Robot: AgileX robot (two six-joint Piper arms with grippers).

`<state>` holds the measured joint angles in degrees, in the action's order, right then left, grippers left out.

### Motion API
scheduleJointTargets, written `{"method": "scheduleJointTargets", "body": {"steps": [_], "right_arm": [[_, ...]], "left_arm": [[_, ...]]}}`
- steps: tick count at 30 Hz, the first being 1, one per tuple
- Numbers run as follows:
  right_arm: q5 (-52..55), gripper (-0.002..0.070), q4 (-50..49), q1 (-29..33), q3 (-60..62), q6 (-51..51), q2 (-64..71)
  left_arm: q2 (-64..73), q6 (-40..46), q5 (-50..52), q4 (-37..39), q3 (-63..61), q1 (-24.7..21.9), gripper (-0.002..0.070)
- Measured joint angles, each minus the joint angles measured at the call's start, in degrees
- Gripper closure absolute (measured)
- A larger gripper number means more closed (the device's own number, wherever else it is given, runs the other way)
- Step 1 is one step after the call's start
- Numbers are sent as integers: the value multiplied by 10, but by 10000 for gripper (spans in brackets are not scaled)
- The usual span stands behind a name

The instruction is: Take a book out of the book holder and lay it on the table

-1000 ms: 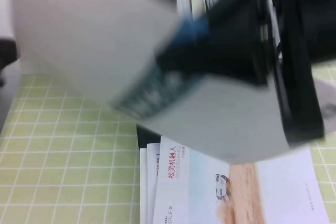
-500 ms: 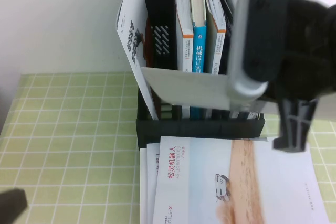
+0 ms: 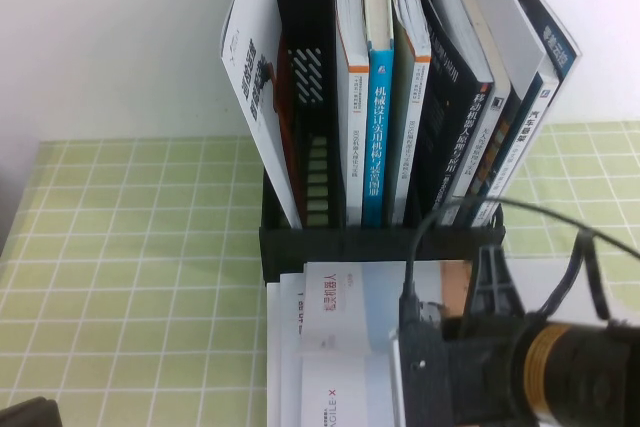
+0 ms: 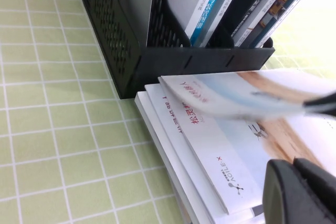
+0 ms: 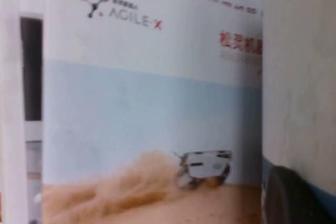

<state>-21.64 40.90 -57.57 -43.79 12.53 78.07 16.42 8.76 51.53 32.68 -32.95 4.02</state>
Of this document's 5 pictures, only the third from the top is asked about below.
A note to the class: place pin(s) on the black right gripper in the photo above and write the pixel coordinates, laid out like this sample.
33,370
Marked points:
485,339

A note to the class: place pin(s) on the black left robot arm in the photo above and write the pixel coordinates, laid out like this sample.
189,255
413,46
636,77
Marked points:
25,414

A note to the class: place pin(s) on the black plastic book holder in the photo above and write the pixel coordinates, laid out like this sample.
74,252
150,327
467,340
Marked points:
350,247

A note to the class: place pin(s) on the blue spine book cream pages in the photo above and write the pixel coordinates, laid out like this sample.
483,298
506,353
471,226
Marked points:
377,147

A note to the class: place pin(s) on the white spine book blue logo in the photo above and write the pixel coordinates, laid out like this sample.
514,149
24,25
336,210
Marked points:
540,107

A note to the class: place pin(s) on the white book orange band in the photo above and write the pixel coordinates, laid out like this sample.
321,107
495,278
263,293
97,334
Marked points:
352,147

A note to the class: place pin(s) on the black book white spine text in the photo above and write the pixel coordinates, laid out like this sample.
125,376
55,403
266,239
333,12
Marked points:
445,97

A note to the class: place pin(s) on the dark blue brochure white text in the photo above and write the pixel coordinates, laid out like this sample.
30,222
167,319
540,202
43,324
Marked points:
555,37

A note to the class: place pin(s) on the plain white brochure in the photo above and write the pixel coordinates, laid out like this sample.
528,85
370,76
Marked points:
505,12

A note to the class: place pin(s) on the green checked tablecloth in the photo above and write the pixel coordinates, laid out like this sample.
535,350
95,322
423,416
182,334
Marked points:
125,272

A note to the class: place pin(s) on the white brochure dark bold text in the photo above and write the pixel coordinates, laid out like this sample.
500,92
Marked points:
255,7

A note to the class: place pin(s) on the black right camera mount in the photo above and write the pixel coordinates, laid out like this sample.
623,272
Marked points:
425,387

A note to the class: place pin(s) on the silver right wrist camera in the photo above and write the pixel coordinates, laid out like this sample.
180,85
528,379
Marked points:
395,382

